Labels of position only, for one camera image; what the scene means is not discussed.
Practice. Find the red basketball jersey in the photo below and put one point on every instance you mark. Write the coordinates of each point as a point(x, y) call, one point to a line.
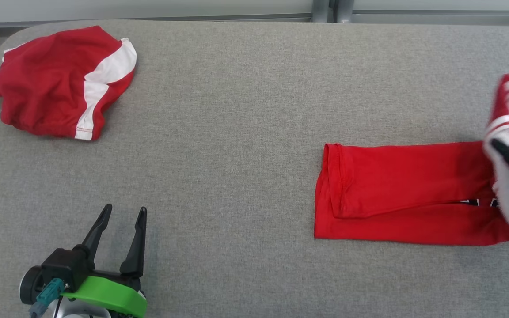
point(391, 176)

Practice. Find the grey metal window post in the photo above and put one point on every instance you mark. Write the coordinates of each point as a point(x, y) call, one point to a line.
point(345, 11)
point(320, 11)

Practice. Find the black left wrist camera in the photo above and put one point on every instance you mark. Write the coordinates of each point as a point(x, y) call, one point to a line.
point(64, 267)

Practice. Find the red and white shorts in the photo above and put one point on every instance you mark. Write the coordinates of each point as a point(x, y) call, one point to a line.
point(47, 84)

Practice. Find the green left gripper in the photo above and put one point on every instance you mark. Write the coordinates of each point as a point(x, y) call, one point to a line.
point(108, 296)

